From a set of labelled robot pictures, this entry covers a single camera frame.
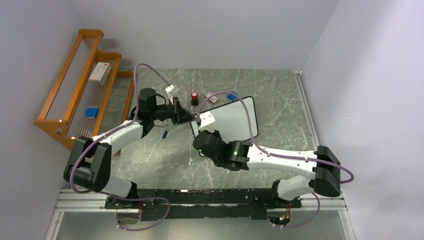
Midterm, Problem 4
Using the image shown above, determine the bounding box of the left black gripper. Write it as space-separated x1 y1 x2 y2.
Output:
150 97 196 126

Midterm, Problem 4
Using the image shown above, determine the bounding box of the blue marker cap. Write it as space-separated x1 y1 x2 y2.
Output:
162 130 168 139

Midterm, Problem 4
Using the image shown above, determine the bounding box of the white whiteboard black frame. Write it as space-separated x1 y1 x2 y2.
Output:
209 96 259 143

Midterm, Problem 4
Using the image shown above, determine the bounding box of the orange wooden shelf rack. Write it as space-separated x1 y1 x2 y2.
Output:
34 29 134 150

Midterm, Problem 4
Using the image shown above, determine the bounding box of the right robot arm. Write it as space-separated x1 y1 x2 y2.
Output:
193 130 341 207

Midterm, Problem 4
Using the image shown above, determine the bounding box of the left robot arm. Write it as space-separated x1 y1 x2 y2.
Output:
63 88 195 208

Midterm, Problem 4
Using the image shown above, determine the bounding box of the red black stamp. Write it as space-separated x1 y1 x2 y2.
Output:
190 91 199 106

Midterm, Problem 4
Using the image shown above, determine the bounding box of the red white small box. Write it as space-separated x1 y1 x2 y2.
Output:
205 92 219 105

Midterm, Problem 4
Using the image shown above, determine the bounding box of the blue eraser block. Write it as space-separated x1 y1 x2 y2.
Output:
227 91 238 102

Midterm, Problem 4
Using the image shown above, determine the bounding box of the blue object on shelf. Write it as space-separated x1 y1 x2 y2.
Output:
85 106 99 119

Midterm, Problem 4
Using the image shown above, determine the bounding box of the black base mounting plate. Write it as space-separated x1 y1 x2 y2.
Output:
105 188 302 222

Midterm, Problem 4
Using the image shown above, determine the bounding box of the white red box on shelf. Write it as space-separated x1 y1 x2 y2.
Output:
88 62 111 85

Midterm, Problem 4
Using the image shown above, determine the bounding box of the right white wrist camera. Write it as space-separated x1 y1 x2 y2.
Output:
198 111 218 133

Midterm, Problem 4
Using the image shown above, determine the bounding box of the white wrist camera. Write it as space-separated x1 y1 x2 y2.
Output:
198 111 218 133
165 84 180 101

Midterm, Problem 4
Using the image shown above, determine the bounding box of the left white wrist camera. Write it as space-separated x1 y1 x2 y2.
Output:
165 84 180 101

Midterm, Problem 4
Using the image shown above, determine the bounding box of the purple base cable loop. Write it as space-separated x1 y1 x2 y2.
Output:
115 195 172 232

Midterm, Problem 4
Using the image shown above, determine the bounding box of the aluminium frame rail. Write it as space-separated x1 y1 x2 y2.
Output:
46 189 357 240

